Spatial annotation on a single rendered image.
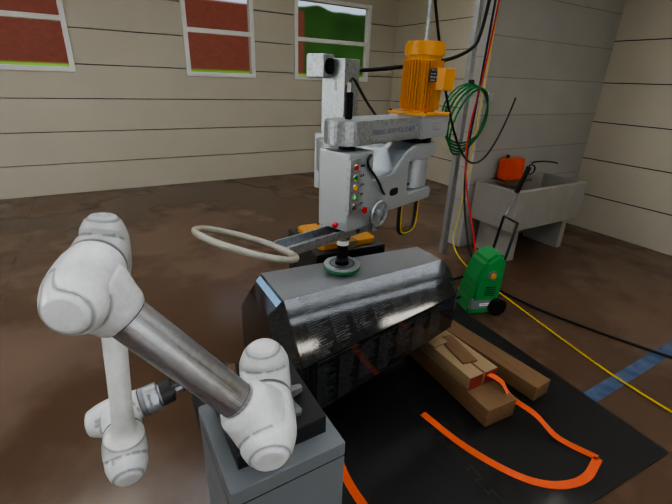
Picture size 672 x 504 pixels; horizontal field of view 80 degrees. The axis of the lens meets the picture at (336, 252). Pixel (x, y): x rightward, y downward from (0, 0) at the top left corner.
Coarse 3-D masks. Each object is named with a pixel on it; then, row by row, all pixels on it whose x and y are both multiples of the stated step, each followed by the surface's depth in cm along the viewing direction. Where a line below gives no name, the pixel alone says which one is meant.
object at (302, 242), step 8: (368, 224) 237; (304, 232) 216; (312, 232) 220; (320, 232) 225; (328, 232) 230; (336, 232) 219; (344, 232) 223; (352, 232) 228; (360, 232) 234; (280, 240) 204; (288, 240) 208; (296, 240) 212; (304, 240) 217; (312, 240) 205; (320, 240) 210; (328, 240) 215; (336, 240) 219; (296, 248) 198; (304, 248) 203; (312, 248) 207
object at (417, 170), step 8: (416, 160) 254; (424, 160) 256; (416, 168) 256; (424, 168) 259; (408, 176) 259; (416, 176) 258; (424, 176) 261; (408, 184) 260; (416, 184) 260; (424, 184) 265
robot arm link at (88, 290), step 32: (64, 256) 83; (96, 256) 84; (64, 288) 75; (96, 288) 78; (128, 288) 86; (64, 320) 76; (96, 320) 78; (128, 320) 85; (160, 320) 92; (160, 352) 91; (192, 352) 96; (192, 384) 97; (224, 384) 101; (256, 384) 110; (224, 416) 107; (256, 416) 104; (288, 416) 111; (256, 448) 103; (288, 448) 106
